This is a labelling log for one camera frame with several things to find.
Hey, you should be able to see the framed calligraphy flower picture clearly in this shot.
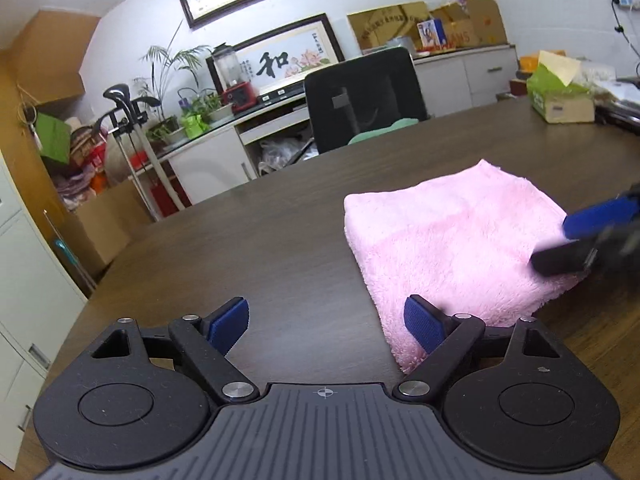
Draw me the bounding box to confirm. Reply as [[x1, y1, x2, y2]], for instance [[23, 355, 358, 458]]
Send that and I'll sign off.
[[206, 13, 345, 108]]

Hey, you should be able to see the orange box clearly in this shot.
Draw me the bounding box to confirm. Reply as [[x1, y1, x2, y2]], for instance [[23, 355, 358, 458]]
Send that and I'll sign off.
[[518, 50, 566, 74]]

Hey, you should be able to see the white grey filing cabinet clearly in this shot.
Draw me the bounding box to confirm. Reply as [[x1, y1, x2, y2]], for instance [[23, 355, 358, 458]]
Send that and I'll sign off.
[[0, 164, 87, 470]]

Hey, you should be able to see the green tissue pack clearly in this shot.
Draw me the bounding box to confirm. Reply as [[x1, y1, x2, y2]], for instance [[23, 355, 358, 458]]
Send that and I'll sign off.
[[526, 50, 596, 125]]

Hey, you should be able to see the large cardboard box left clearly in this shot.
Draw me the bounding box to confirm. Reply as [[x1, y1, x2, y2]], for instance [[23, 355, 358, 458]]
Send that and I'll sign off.
[[55, 180, 154, 278]]

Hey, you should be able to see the green paper bag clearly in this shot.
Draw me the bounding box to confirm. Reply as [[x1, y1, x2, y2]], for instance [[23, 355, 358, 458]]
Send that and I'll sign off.
[[36, 113, 70, 165]]

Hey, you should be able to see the green plush cushion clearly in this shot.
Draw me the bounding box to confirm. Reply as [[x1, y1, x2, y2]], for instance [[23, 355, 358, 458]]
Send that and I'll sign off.
[[348, 118, 419, 145]]

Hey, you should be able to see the pink fluffy towel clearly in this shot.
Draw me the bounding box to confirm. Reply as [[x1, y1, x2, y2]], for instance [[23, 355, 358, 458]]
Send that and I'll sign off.
[[344, 160, 582, 374]]

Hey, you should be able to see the cardboard box on cabinet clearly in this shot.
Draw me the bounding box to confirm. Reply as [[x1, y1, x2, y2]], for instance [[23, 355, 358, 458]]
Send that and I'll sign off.
[[431, 0, 509, 49]]

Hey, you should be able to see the potted green plant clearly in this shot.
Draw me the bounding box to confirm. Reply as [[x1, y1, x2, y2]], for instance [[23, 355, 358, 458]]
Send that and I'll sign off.
[[134, 36, 233, 148]]

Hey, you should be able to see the red blender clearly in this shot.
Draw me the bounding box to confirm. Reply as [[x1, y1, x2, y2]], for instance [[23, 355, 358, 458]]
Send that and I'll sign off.
[[210, 44, 257, 114]]

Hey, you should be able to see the black mesh office chair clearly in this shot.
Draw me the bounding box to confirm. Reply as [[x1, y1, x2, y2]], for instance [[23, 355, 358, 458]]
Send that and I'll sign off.
[[304, 47, 430, 155]]

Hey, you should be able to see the white low cabinet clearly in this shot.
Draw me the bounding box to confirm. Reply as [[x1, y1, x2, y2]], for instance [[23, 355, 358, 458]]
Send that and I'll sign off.
[[163, 46, 518, 204]]

